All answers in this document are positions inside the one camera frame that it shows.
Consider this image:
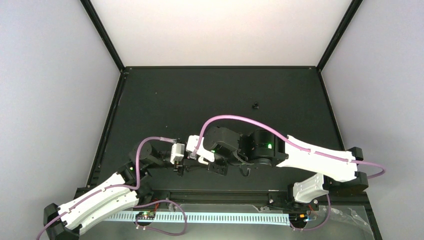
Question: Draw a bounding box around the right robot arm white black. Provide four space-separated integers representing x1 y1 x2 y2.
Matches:
199 127 369 210

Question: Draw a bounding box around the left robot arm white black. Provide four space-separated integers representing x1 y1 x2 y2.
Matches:
36 135 215 240

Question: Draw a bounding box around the small black earbud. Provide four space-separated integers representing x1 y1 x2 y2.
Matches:
252 102 259 110

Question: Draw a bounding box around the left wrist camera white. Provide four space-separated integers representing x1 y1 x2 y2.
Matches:
170 143 185 164

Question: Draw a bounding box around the purple cable loop bottom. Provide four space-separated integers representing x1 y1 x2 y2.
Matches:
134 198 189 237

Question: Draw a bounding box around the light blue cable duct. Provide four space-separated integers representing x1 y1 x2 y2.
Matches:
106 211 290 226

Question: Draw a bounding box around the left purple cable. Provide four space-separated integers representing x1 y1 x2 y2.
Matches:
35 136 178 240

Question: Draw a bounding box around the black aluminium rail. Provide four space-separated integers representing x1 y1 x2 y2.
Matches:
74 187 372 213

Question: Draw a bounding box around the black frame post left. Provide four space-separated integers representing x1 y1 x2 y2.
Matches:
80 0 125 72

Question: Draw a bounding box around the black frame post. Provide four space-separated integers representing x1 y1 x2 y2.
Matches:
80 0 125 72
316 0 363 73

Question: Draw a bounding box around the black frame post right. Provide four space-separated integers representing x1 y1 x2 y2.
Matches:
316 0 363 73

